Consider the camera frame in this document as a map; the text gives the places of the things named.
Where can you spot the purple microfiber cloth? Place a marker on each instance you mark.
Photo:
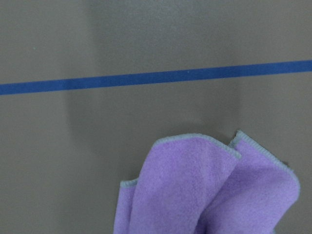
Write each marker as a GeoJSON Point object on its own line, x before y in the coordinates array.
{"type": "Point", "coordinates": [195, 184]}

